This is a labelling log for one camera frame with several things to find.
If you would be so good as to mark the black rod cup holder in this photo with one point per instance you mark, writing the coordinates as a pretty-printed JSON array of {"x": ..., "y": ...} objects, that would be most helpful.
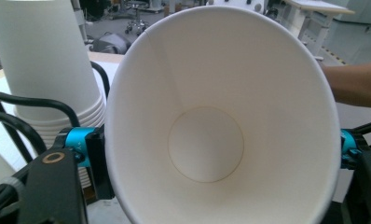
[{"x": 34, "y": 102}]

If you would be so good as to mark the stack of white paper cups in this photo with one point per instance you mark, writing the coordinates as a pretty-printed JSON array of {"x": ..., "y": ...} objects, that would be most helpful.
[{"x": 40, "y": 56}]

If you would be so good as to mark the grey bag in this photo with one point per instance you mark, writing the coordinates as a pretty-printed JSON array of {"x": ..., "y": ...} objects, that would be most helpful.
[{"x": 110, "y": 43}]

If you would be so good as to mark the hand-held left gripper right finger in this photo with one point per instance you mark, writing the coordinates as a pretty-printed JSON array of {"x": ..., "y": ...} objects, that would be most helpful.
[{"x": 350, "y": 149}]

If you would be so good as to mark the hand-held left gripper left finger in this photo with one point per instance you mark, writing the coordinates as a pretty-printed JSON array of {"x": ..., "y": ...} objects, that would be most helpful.
[{"x": 95, "y": 161}]

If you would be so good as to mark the office swivel chair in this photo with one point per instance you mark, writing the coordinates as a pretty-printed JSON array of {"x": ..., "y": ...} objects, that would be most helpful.
[{"x": 137, "y": 21}]

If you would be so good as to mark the single white paper cup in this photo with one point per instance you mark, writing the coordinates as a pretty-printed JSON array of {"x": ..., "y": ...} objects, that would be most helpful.
[{"x": 224, "y": 118}]

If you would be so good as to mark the white desk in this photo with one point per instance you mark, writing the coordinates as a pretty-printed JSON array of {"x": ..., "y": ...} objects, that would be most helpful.
[{"x": 317, "y": 12}]

